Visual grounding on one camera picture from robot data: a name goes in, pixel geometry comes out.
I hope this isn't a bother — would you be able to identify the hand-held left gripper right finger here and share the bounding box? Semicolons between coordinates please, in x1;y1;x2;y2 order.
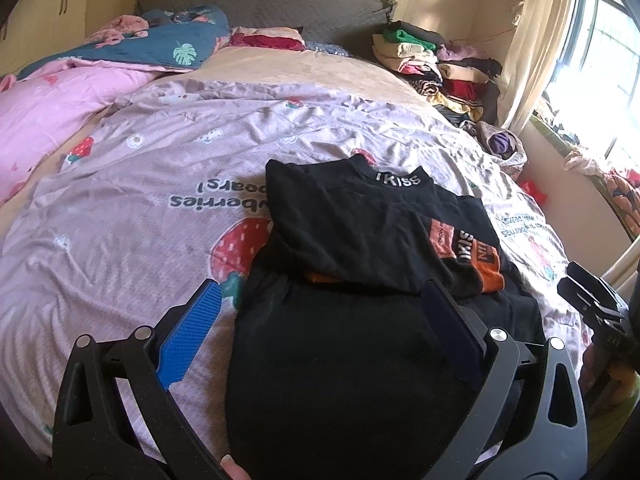
421;279;590;480

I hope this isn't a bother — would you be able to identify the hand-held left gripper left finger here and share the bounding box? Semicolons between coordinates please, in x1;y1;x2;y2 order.
51;280;236;480

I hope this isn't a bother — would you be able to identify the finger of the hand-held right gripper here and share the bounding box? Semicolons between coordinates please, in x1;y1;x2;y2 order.
567;261;630;318
556;280;621;333

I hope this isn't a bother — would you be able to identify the black long-sleeve shirt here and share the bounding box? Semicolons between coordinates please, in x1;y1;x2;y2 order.
225;155;547;480

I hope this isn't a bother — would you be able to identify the pile of folded clothes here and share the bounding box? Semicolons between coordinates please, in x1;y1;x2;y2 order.
371;20;504;127

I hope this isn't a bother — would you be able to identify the person's left hand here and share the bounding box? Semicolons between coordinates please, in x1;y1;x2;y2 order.
220;454;252;480

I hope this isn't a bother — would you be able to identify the floral cloth on window sill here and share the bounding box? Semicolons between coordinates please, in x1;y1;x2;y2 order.
562;150;640;237

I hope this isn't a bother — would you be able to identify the red cloth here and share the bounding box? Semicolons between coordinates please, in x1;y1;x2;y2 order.
519;177;549;207

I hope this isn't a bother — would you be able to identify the strawberry print quilt cover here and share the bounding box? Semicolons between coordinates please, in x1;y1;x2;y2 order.
0;62;593;480

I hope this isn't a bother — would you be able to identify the purple cloth in pale bag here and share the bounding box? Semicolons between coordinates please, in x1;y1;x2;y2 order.
462;120;529;177

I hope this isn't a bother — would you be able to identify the window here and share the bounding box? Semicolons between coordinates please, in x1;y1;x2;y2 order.
544;0;640;173

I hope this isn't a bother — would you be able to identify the pink blanket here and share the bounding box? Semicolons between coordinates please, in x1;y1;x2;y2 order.
0;65;166;203

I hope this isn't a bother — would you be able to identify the cream curtain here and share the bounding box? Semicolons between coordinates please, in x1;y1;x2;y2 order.
495;0;579;132

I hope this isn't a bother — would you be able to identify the beige bed sheet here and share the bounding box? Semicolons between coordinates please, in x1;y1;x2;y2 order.
165;50;451;128

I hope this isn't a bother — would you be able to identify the blue leaf print quilt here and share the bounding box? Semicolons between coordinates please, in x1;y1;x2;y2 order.
15;5;232;82

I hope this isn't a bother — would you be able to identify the red and pink pillow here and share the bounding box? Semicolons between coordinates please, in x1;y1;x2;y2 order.
227;26;307;52

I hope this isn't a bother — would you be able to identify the blue patterned pillow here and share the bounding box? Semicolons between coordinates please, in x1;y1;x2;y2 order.
304;40;352;59

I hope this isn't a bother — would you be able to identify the grey padded headboard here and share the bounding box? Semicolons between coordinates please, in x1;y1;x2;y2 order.
135;0;399;50

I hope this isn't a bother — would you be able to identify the cream wardrobe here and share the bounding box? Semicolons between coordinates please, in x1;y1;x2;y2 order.
0;0;107;72

